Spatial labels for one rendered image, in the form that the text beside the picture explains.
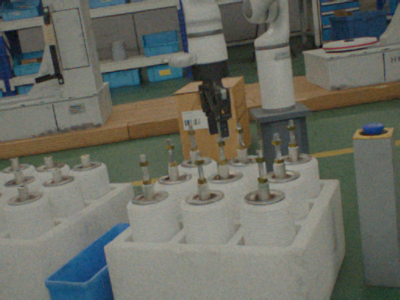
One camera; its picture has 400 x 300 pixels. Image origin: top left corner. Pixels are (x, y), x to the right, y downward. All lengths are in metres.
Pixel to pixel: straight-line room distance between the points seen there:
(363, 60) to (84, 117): 1.53
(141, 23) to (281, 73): 7.88
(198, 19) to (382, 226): 0.54
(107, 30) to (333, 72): 6.64
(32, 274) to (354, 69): 2.28
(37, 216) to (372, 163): 0.70
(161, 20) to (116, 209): 7.98
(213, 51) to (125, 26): 8.29
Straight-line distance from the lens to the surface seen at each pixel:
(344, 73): 3.12
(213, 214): 1.01
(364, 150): 1.11
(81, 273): 1.27
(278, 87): 1.50
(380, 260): 1.19
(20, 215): 1.24
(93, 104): 3.02
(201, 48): 1.07
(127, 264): 1.09
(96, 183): 1.42
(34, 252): 1.21
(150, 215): 1.06
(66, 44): 3.07
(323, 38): 6.54
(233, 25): 9.37
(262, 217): 0.97
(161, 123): 2.94
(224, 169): 1.14
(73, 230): 1.29
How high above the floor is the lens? 0.59
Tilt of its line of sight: 14 degrees down
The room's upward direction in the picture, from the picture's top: 9 degrees counter-clockwise
